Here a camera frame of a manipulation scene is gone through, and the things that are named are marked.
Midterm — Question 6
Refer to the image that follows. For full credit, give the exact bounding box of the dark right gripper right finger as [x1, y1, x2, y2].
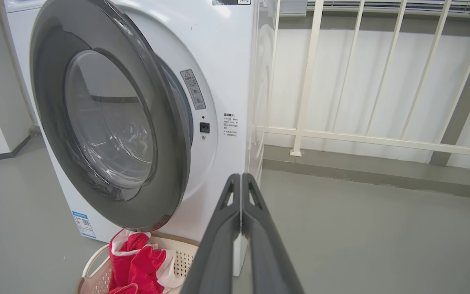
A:
[241, 172, 305, 294]

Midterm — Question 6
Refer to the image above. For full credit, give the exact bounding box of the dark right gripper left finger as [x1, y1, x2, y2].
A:
[180, 173, 242, 294]

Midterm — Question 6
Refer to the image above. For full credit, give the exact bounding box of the red and white garment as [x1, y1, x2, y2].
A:
[108, 229, 187, 294]

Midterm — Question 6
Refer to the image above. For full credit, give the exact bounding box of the black round glass washer door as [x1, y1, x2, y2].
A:
[30, 0, 191, 232]

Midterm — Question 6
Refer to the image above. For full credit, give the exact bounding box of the cream perforated laundry basket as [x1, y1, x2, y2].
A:
[76, 233, 200, 294]

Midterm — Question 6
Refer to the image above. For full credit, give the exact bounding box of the white front-load washing machine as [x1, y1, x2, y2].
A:
[0, 0, 279, 276]

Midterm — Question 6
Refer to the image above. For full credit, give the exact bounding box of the blue energy label sticker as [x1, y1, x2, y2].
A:
[72, 211, 97, 240]

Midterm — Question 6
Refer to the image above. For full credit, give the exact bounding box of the white metal railing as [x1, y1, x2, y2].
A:
[255, 0, 470, 181]

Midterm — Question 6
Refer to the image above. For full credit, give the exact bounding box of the grey warning sticker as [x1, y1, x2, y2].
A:
[180, 69, 206, 110]

